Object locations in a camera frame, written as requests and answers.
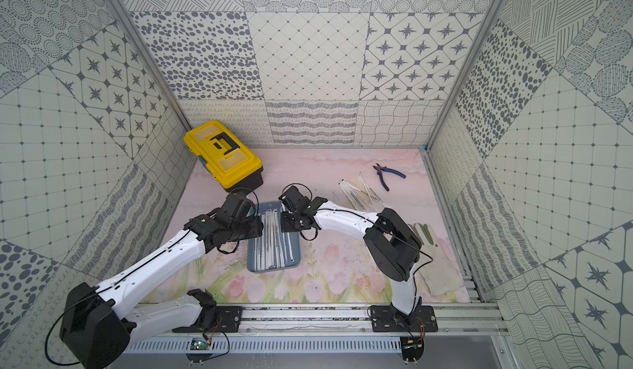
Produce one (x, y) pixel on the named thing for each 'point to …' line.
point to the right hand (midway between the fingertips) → (288, 226)
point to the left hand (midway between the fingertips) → (257, 222)
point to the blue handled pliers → (380, 170)
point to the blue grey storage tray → (294, 237)
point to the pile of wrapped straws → (361, 195)
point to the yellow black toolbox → (235, 167)
